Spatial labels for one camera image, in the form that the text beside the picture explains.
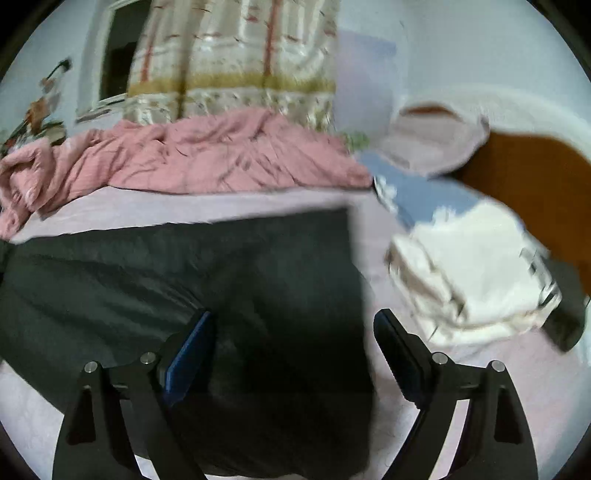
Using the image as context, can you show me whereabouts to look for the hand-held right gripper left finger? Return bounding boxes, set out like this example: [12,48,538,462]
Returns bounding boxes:
[52,308,218,480]

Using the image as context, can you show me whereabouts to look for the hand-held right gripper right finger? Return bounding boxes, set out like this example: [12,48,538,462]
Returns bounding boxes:
[372,308,540,480]

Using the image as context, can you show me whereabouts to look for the black jacket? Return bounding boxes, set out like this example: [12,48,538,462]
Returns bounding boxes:
[0,207,377,479]

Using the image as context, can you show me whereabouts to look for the cream folded garment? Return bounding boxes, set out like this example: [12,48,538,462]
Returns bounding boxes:
[385,203,563,348]

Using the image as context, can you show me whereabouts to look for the pink bed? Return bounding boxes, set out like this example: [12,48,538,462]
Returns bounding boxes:
[0,185,591,480]

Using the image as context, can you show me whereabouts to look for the dark cloth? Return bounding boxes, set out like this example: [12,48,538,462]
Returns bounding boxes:
[539,256,591,354]

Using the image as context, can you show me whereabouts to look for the blue pillow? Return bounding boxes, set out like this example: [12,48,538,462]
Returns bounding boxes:
[358,151,488,232]

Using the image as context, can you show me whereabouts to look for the pink quilt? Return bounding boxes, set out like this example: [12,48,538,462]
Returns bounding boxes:
[0,110,376,241]

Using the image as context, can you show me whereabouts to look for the wooden headboard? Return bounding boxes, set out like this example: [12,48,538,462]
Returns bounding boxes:
[455,131,591,296]

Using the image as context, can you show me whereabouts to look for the pale pink cloth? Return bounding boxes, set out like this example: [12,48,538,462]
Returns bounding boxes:
[378,99,491,180]

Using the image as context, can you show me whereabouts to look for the cluttered side table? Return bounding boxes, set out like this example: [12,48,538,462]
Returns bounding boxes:
[0,104,68,155]

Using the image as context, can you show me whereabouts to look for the tree print curtain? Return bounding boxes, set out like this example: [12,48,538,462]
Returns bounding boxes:
[126,0,341,136]

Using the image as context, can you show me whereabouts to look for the white framed window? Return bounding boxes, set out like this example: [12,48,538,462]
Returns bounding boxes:
[76,0,155,123]

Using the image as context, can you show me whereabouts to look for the wall hook ornament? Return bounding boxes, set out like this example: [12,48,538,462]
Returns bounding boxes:
[37,56,75,109]

